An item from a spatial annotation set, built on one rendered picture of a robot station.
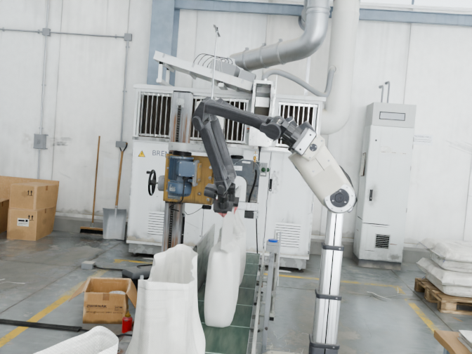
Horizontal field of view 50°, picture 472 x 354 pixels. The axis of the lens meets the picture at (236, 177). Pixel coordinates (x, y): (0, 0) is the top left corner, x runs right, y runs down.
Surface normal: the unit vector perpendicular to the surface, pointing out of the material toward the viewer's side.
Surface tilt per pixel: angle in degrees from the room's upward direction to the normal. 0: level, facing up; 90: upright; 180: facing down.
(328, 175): 115
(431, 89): 90
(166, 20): 90
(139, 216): 90
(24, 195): 90
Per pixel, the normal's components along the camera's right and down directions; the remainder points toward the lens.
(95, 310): 0.18, 0.06
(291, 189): -0.07, 0.04
